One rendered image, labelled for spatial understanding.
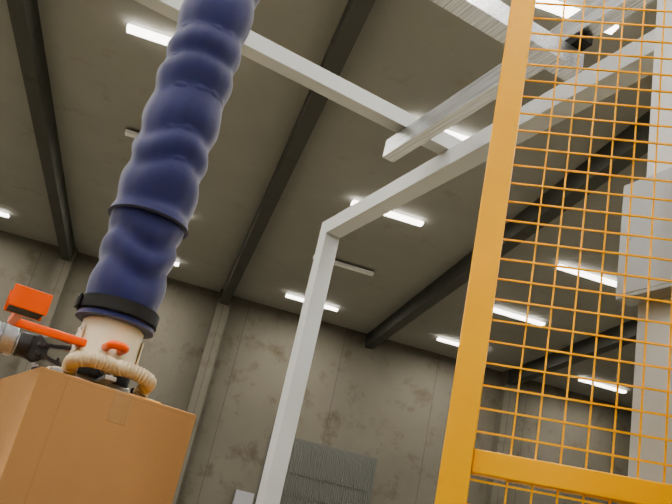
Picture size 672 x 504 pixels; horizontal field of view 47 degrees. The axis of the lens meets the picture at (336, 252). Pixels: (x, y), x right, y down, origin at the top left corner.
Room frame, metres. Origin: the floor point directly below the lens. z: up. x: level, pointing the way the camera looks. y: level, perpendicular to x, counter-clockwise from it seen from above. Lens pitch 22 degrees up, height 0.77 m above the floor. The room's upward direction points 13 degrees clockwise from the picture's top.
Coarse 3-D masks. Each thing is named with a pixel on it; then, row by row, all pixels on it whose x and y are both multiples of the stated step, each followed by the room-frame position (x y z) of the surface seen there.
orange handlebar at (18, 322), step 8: (8, 320) 1.96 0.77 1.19; (16, 320) 1.93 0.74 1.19; (24, 320) 2.00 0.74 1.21; (24, 328) 2.00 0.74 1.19; (32, 328) 2.01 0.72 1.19; (40, 328) 2.01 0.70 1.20; (48, 328) 2.02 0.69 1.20; (48, 336) 2.04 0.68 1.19; (56, 336) 2.03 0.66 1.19; (64, 336) 2.04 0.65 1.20; (72, 336) 2.05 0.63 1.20; (80, 344) 2.06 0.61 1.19; (104, 344) 2.03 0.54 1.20; (112, 344) 2.00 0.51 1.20; (120, 344) 2.00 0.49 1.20; (120, 352) 2.04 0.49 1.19
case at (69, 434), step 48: (0, 384) 2.12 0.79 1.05; (48, 384) 1.80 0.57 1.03; (96, 384) 1.85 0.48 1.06; (0, 432) 1.93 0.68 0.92; (48, 432) 1.82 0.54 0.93; (96, 432) 1.87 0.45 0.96; (144, 432) 1.93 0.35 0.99; (0, 480) 1.79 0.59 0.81; (48, 480) 1.84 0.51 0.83; (96, 480) 1.89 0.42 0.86; (144, 480) 1.95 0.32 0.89
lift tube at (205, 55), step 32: (192, 0) 2.04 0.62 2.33; (224, 0) 2.02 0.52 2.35; (256, 0) 2.14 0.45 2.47; (192, 32) 2.02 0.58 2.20; (224, 32) 2.04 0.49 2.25; (192, 64) 2.02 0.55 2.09; (224, 64) 2.07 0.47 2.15; (160, 96) 2.05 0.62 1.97; (192, 96) 2.03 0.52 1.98; (224, 96) 2.11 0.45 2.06; (160, 128) 2.03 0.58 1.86; (160, 160) 2.03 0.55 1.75; (192, 160) 2.07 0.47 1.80; (128, 192) 2.04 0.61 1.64; (160, 192) 2.03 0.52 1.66; (192, 192) 2.10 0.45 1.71
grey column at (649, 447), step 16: (656, 16) 1.63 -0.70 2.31; (656, 32) 1.63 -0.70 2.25; (656, 48) 1.63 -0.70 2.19; (656, 64) 1.62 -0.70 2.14; (656, 80) 1.62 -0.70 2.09; (656, 96) 1.62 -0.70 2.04; (656, 112) 1.62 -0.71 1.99; (656, 128) 1.61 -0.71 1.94; (640, 304) 1.63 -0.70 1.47; (656, 304) 1.59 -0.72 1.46; (656, 320) 1.59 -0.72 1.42; (640, 336) 1.62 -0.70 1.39; (656, 336) 1.58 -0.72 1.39; (640, 352) 1.62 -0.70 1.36; (656, 352) 1.58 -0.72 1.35; (640, 368) 1.62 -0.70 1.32; (656, 368) 1.58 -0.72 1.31; (640, 384) 1.62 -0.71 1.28; (656, 384) 1.58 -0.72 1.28; (640, 400) 1.61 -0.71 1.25; (656, 400) 1.58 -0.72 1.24; (656, 416) 1.57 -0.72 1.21; (656, 432) 1.57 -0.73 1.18; (656, 448) 1.57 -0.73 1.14; (640, 464) 1.60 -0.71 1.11; (656, 464) 1.57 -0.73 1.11; (656, 480) 1.57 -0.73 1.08
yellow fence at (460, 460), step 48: (528, 0) 1.29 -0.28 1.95; (624, 0) 1.27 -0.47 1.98; (528, 48) 1.29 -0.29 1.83; (528, 96) 1.30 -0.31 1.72; (480, 240) 1.30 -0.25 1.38; (480, 288) 1.30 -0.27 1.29; (576, 288) 1.27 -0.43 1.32; (624, 288) 1.26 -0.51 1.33; (480, 336) 1.29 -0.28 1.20; (480, 384) 1.29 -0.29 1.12; (624, 384) 1.25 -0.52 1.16; (480, 432) 1.30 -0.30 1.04; (624, 432) 1.25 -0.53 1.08; (480, 480) 1.30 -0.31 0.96; (528, 480) 1.28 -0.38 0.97; (576, 480) 1.26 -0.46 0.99; (624, 480) 1.25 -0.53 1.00
